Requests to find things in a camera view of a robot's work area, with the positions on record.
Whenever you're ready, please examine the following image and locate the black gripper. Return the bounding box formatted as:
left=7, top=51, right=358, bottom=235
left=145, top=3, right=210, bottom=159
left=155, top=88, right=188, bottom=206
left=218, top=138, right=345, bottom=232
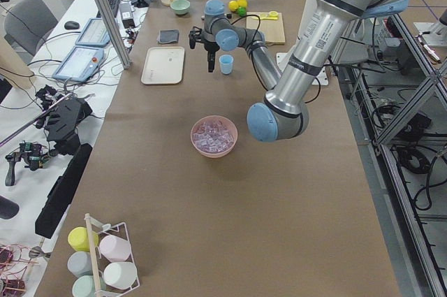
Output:
left=189, top=26, right=220, bottom=73

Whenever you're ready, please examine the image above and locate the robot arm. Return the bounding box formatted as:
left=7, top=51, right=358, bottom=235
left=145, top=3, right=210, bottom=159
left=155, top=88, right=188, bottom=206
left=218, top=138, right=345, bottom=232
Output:
left=189, top=0, right=409, bottom=142

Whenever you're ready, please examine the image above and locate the light blue plastic cup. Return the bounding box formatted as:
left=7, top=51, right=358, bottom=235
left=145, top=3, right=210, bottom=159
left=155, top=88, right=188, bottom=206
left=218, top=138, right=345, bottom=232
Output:
left=219, top=55, right=233, bottom=75

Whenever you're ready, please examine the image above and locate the pink bowl of ice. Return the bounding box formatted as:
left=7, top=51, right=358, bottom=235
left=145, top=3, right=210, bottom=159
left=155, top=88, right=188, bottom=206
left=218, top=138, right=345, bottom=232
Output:
left=190, top=115, right=238, bottom=158

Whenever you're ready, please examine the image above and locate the pink cup in rack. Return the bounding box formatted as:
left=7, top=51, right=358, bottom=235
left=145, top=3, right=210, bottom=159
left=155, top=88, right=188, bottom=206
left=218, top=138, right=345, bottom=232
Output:
left=98, top=235, right=131, bottom=262

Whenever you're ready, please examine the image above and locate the yellow cup in rack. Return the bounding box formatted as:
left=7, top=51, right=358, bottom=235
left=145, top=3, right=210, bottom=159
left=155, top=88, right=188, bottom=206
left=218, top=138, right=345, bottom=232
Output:
left=67, top=226, right=90, bottom=252

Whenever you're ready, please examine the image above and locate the white cup in rack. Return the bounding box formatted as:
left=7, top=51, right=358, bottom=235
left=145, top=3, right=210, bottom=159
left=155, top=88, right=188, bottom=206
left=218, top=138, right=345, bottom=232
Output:
left=103, top=262, right=138, bottom=290

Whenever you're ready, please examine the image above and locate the grey cup in rack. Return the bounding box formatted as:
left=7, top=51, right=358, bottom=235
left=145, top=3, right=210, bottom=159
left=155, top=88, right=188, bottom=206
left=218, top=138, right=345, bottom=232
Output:
left=67, top=251, right=93, bottom=278

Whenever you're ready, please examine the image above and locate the mint cup in rack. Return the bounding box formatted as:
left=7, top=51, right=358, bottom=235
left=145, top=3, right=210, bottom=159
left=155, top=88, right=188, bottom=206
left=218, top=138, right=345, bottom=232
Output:
left=71, top=275, right=96, bottom=297

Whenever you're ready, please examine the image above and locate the grey folded cloth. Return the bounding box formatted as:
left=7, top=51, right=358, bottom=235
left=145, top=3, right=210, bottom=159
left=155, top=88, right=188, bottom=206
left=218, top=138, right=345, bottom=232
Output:
left=157, top=29, right=179, bottom=44

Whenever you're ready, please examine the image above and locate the cream rabbit tray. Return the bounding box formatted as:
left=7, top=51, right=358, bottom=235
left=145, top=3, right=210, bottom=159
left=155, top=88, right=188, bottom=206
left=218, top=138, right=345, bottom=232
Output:
left=140, top=46, right=185, bottom=85

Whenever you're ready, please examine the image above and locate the green lime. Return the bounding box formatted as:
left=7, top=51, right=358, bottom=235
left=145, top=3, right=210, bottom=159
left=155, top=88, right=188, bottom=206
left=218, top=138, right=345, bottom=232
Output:
left=236, top=7, right=246, bottom=17

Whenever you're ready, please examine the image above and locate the yellow lemon near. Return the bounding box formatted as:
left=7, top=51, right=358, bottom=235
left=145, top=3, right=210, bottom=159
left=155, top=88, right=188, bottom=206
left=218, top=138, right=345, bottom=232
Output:
left=228, top=1, right=239, bottom=12

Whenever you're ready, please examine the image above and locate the yellow lemon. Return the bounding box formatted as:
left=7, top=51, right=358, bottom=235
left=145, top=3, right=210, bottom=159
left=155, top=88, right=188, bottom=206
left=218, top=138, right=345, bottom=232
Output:
left=228, top=1, right=239, bottom=12
left=237, top=0, right=248, bottom=8

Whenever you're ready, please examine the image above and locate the mint green bowl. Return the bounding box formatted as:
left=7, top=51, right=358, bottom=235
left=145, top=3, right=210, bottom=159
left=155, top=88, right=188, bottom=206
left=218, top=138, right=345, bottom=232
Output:
left=170, top=0, right=191, bottom=16

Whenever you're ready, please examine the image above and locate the yellow lemon far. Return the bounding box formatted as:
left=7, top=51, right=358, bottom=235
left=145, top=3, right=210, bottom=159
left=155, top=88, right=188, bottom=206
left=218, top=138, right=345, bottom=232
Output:
left=237, top=0, right=248, bottom=8

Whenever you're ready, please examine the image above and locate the wooden cutting board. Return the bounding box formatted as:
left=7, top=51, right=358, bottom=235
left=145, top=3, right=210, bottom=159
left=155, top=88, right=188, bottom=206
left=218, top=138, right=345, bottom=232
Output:
left=246, top=12, right=286, bottom=45

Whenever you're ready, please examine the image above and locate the lemon slice upper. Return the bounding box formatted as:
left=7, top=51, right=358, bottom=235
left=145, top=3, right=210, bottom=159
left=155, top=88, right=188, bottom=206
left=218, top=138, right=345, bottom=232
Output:
left=268, top=10, right=279, bottom=17

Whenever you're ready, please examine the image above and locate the black power adapter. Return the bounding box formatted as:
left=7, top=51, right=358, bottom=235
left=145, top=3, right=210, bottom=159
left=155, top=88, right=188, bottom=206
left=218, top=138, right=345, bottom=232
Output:
left=119, top=2, right=135, bottom=28

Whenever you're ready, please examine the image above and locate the teach pendant far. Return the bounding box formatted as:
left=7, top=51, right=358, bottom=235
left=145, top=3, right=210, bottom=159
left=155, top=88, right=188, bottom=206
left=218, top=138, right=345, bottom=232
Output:
left=75, top=18, right=110, bottom=48

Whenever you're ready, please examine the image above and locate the teach pendant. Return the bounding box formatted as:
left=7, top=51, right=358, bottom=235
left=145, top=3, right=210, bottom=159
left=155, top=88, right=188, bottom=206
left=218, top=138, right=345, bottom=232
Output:
left=75, top=18, right=110, bottom=48
left=52, top=46, right=104, bottom=82

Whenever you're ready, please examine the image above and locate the teach pendant near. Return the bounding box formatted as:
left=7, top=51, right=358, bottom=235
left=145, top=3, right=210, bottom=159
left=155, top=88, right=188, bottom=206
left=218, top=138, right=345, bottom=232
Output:
left=52, top=46, right=104, bottom=82

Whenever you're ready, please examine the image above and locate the black computer mouse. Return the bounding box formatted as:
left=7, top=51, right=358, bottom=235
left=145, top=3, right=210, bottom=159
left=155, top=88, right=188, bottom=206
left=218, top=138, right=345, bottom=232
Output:
left=64, top=21, right=80, bottom=30

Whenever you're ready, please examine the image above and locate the grey office chair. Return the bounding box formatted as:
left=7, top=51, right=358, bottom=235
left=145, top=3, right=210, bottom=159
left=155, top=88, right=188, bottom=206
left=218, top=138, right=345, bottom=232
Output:
left=4, top=0, right=59, bottom=56

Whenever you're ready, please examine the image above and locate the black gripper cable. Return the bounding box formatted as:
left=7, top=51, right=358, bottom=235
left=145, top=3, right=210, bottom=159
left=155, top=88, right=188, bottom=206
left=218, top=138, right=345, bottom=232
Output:
left=230, top=13, right=322, bottom=104

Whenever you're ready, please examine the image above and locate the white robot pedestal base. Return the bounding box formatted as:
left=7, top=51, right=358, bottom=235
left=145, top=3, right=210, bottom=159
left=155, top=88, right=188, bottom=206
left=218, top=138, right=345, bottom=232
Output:
left=275, top=0, right=331, bottom=86

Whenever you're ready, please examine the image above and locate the aluminium frame post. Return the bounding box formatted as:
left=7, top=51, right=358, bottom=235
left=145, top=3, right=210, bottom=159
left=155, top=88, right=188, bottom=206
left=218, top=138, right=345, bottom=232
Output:
left=94, top=0, right=131, bottom=70

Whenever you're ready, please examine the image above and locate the white wire cup rack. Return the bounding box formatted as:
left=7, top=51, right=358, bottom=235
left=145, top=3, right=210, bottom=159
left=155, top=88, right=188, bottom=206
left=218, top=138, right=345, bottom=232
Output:
left=85, top=213, right=140, bottom=296

